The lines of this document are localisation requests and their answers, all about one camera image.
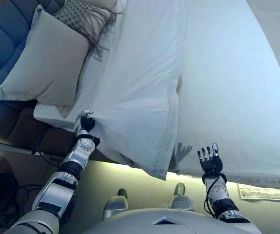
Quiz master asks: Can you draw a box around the small beige pillow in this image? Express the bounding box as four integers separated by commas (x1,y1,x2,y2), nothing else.
98,0,119,13

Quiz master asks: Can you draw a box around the large beige pillow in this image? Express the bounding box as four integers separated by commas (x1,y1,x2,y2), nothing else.
0,4,91,117

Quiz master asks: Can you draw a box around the silver robot leg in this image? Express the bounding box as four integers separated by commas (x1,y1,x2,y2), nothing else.
102,188,129,220
167,182,196,213

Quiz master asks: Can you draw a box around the woven fringed cushion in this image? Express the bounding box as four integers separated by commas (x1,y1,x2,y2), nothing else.
54,0,125,62

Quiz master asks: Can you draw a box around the grey bedspread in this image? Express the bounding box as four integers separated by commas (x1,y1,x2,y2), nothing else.
245,0,280,106

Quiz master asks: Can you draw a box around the white terry blanket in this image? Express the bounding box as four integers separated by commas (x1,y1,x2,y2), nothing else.
168,0,280,193

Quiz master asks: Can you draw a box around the printed paper sheet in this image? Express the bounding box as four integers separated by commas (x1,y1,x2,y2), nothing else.
237,182,280,203

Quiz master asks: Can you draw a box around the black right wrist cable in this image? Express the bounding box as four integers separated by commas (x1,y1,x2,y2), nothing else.
203,176,220,219

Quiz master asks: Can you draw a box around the brown upholstered bed frame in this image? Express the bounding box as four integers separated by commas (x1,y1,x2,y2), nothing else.
0,0,136,169

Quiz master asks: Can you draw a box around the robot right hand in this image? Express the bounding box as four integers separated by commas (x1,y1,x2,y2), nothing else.
197,142,224,176

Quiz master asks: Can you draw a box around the black lamp base with cables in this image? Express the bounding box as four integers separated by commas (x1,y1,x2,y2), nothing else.
0,172,43,229

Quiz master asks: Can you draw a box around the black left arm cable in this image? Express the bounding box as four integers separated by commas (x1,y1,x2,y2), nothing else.
31,127,78,167

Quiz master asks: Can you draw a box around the silver robot left leg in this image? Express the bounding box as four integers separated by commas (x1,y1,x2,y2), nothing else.
102,188,129,220

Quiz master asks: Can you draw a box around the white duvet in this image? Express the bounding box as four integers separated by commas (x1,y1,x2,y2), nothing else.
77,0,187,181

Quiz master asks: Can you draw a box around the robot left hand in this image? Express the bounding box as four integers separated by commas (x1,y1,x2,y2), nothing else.
74,109,97,137

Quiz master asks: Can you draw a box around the grey robot torso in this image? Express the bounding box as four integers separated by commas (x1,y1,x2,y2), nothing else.
80,208,260,234

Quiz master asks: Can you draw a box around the silver robot right leg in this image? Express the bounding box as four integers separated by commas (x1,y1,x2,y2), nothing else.
167,182,196,213

